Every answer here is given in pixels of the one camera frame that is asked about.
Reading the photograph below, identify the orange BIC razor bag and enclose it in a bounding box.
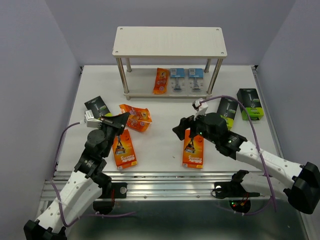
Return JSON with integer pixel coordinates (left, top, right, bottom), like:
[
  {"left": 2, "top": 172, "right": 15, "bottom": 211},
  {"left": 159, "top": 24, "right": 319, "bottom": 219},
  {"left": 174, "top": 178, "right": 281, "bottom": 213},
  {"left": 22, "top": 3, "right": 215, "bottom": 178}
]
[
  {"left": 152, "top": 68, "right": 169, "bottom": 95},
  {"left": 119, "top": 104, "right": 152, "bottom": 123},
  {"left": 126, "top": 115, "right": 152, "bottom": 133}
]

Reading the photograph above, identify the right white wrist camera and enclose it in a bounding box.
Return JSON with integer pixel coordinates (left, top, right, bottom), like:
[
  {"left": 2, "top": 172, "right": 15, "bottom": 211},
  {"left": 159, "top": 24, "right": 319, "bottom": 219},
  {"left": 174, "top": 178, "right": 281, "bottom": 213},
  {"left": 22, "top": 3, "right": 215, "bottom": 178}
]
[{"left": 192, "top": 98, "right": 208, "bottom": 121}]

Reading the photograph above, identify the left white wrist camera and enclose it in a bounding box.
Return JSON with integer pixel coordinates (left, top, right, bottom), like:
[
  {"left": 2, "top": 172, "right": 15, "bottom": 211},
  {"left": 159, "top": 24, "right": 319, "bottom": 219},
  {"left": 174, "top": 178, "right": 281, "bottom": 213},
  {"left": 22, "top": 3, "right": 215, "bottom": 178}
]
[{"left": 79, "top": 110, "right": 102, "bottom": 129}]

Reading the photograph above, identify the middle black green razor box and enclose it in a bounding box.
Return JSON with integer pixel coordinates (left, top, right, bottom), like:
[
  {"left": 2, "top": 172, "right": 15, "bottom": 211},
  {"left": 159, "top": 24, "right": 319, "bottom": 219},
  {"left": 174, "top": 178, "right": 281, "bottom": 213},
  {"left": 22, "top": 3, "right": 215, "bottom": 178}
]
[{"left": 217, "top": 97, "right": 238, "bottom": 130}]

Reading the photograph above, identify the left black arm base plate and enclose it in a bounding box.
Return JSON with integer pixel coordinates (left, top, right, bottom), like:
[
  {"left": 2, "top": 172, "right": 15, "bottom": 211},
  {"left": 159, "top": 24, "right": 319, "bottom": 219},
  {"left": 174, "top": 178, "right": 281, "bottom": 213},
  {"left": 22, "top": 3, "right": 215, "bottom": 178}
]
[{"left": 98, "top": 182, "right": 128, "bottom": 200}]

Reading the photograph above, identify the aluminium rail frame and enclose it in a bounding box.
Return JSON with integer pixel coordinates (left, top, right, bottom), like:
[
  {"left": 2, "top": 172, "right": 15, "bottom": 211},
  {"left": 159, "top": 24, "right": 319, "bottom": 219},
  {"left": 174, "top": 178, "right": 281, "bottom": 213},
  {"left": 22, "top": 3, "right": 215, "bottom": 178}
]
[{"left": 37, "top": 65, "right": 306, "bottom": 218}]

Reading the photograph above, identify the left orange Gillette Fusion pack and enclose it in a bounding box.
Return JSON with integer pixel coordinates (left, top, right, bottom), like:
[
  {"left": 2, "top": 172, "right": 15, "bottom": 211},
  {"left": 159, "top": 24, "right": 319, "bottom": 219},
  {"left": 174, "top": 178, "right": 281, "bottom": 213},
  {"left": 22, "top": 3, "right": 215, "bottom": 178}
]
[{"left": 112, "top": 129, "right": 138, "bottom": 171}]

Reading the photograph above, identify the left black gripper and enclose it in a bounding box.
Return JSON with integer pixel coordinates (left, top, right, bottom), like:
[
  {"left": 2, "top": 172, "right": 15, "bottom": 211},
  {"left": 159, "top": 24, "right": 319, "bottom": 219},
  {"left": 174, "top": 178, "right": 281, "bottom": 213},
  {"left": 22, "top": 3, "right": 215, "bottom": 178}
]
[{"left": 98, "top": 111, "right": 129, "bottom": 157}]

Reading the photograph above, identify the black green razor box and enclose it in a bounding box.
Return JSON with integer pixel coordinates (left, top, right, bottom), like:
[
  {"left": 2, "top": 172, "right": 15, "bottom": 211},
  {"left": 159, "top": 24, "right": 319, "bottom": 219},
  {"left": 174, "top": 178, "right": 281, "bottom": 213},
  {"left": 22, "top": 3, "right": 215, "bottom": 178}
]
[
  {"left": 84, "top": 96, "right": 113, "bottom": 119},
  {"left": 217, "top": 97, "right": 238, "bottom": 130}
]

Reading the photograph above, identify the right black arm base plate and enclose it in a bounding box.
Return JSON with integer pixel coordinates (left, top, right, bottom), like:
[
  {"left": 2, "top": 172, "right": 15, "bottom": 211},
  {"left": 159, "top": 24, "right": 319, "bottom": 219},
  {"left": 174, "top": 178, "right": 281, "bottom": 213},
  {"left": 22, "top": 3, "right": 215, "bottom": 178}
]
[{"left": 211, "top": 170, "right": 260, "bottom": 199}]

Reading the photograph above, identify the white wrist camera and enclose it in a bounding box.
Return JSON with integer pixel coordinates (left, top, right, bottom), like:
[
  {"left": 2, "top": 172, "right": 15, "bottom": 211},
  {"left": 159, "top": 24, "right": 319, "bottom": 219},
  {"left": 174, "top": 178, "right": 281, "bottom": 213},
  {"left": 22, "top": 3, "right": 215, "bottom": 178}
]
[
  {"left": 192, "top": 98, "right": 208, "bottom": 121},
  {"left": 79, "top": 110, "right": 102, "bottom": 129}
]

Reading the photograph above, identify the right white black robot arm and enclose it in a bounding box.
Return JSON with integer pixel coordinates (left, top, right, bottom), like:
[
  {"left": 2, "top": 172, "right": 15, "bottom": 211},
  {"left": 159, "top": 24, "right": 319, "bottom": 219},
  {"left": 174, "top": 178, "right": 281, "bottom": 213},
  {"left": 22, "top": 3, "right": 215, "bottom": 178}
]
[{"left": 172, "top": 112, "right": 320, "bottom": 215}]

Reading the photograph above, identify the left black green razor box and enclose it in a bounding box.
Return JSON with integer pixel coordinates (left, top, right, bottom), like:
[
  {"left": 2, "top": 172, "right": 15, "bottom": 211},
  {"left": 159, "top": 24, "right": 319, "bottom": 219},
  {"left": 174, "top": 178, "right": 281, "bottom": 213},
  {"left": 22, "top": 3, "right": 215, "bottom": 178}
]
[{"left": 84, "top": 96, "right": 113, "bottom": 119}]

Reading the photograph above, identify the orange gillette fusion pack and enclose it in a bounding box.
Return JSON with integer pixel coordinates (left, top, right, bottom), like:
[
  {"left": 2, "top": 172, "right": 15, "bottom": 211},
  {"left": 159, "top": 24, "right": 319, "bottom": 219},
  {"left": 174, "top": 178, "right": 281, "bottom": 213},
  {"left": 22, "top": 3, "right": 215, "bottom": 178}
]
[
  {"left": 182, "top": 129, "right": 204, "bottom": 169},
  {"left": 112, "top": 129, "right": 138, "bottom": 171}
]

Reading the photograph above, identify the white two-tier shelf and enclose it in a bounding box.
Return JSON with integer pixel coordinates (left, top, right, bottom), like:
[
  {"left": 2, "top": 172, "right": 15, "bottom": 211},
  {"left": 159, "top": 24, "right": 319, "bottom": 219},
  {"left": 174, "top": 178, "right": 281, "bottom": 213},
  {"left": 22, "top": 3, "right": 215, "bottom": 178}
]
[{"left": 112, "top": 26, "right": 228, "bottom": 100}]

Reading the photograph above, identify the far right black green box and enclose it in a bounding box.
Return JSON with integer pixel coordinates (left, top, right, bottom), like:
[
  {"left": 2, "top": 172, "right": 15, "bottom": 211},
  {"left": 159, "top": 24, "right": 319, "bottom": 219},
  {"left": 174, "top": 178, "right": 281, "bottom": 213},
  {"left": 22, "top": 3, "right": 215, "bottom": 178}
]
[{"left": 237, "top": 88, "right": 264, "bottom": 121}]

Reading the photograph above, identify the right orange Gillette Fusion pack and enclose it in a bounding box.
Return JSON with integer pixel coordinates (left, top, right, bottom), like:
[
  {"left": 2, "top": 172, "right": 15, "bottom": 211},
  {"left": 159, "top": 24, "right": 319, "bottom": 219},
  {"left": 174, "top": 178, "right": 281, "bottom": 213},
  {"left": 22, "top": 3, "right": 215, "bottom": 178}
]
[{"left": 182, "top": 129, "right": 204, "bottom": 169}]

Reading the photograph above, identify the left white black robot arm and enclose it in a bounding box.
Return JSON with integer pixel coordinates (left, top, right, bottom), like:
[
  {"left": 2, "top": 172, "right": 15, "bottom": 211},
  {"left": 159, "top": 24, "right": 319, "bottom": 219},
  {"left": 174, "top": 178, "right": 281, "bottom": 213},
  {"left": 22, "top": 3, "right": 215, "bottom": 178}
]
[{"left": 23, "top": 112, "right": 130, "bottom": 240}]

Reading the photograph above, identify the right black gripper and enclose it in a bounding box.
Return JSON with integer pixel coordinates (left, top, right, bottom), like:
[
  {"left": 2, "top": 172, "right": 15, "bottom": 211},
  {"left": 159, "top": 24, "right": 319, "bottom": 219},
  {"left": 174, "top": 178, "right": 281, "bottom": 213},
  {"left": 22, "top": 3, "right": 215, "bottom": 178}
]
[{"left": 172, "top": 109, "right": 218, "bottom": 145}]

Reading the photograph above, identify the blue clear razor blister pack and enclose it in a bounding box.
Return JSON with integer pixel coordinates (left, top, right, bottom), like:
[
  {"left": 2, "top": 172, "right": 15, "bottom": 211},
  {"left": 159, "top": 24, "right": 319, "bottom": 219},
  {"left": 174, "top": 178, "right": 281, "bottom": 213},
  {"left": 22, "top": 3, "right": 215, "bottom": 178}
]
[{"left": 169, "top": 67, "right": 186, "bottom": 95}]

